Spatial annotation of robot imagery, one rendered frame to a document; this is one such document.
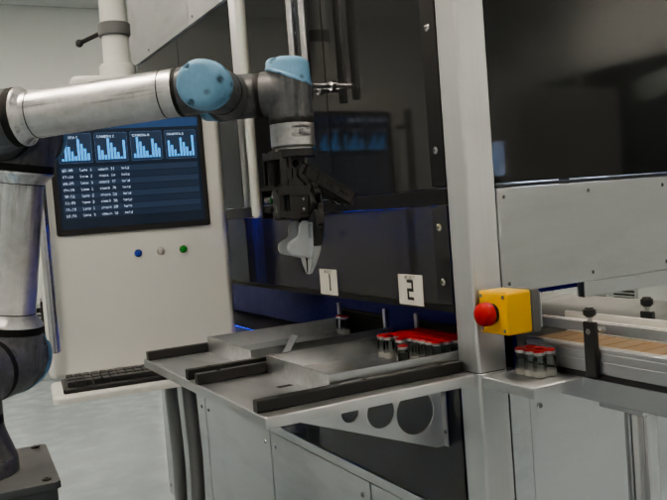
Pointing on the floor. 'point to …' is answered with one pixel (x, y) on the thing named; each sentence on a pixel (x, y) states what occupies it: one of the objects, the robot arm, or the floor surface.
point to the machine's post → (473, 241)
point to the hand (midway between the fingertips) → (312, 266)
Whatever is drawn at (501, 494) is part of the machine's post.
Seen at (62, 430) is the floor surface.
